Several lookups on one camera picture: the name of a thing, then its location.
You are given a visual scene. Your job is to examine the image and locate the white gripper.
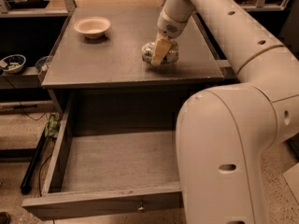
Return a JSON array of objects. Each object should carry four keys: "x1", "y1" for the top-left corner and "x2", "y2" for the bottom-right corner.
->
[{"x1": 151, "y1": 9, "x2": 189, "y2": 65}]

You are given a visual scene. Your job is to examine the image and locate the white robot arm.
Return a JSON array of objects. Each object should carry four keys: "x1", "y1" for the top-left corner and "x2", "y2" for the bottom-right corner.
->
[{"x1": 155, "y1": 0, "x2": 299, "y2": 224}]

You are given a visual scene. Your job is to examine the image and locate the grey cabinet counter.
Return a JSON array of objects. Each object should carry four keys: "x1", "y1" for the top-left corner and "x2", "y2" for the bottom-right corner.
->
[{"x1": 40, "y1": 6, "x2": 237, "y2": 117}]

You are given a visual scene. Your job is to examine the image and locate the open grey top drawer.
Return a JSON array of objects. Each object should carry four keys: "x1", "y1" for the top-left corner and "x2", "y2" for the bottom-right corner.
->
[{"x1": 22, "y1": 92, "x2": 182, "y2": 220}]

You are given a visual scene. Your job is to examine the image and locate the metal drawer knob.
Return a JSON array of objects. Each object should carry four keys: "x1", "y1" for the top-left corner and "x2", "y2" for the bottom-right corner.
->
[{"x1": 137, "y1": 201, "x2": 146, "y2": 212}]

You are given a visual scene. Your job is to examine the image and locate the beige paper bowl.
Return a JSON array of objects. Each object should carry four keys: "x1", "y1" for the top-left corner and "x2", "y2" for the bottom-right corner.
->
[{"x1": 74, "y1": 17, "x2": 111, "y2": 39}]

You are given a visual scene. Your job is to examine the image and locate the grey side shelf right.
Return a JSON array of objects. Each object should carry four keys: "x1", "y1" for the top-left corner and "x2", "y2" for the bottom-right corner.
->
[{"x1": 217, "y1": 60, "x2": 237, "y2": 79}]

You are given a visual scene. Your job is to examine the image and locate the grey side shelf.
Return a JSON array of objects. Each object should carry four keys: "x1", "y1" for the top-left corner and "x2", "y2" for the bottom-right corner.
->
[
  {"x1": 217, "y1": 60, "x2": 237, "y2": 79},
  {"x1": 0, "y1": 67, "x2": 40, "y2": 90}
]

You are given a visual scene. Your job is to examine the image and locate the grey bowl on shelf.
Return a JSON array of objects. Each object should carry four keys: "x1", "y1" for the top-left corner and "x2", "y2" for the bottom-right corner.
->
[{"x1": 35, "y1": 56, "x2": 52, "y2": 72}]

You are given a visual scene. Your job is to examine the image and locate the green chip bag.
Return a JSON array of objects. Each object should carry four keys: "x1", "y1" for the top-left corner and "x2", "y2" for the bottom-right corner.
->
[{"x1": 44, "y1": 113, "x2": 60, "y2": 139}]

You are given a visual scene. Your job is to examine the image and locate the grey side shelf left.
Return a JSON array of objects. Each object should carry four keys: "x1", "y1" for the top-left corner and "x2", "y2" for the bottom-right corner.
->
[{"x1": 0, "y1": 67, "x2": 40, "y2": 90}]

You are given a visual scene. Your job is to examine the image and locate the blue patterned bowl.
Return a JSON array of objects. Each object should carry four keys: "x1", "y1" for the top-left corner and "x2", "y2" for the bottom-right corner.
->
[{"x1": 0, "y1": 54, "x2": 26, "y2": 74}]

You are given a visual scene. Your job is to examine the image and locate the black cable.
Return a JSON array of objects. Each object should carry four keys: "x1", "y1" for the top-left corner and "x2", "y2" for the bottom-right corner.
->
[{"x1": 2, "y1": 75, "x2": 50, "y2": 121}]

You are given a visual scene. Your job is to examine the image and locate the black floor rail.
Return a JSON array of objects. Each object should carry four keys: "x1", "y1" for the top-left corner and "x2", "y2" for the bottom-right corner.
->
[{"x1": 20, "y1": 132, "x2": 46, "y2": 195}]

